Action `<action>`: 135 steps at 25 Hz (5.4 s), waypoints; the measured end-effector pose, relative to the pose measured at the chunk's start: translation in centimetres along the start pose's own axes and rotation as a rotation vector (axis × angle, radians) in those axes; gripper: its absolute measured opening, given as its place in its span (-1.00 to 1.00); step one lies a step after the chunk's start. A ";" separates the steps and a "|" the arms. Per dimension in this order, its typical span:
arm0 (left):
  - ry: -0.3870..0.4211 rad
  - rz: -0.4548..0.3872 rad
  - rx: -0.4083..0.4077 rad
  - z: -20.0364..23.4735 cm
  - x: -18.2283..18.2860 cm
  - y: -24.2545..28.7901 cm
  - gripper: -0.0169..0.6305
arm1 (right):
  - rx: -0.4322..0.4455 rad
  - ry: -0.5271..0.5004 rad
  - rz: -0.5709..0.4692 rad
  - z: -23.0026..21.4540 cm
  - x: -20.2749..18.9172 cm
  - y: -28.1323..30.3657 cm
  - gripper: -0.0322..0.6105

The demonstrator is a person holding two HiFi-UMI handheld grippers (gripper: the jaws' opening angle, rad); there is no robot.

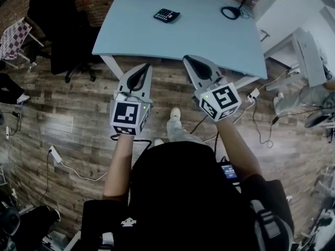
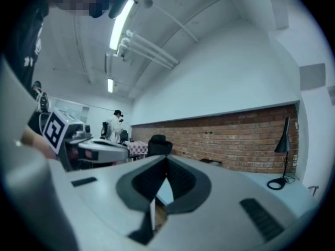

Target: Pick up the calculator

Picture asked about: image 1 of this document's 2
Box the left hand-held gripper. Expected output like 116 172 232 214
109 63 154 136

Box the black office chair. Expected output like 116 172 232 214
27 0 97 83

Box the grey backpack strap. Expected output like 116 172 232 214
250 200 291 251

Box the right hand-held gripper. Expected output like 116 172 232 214
182 55 242 122

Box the black device with screen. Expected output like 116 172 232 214
217 161 240 187

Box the checkered cloth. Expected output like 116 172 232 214
0 18 32 61

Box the person's grey trouser leg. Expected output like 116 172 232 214
166 118 205 145

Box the black calculator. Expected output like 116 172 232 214
153 8 181 24

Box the person's right forearm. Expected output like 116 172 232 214
215 118 263 184

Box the white cabinet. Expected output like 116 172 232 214
264 27 328 88

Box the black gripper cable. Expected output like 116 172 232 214
110 134 152 151

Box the person's black shirt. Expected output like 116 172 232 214
78 141 295 251

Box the person's left forearm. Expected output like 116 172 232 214
102 133 136 202

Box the black round seat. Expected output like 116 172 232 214
0 205 21 236

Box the black desk lamp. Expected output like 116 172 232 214
221 0 259 20

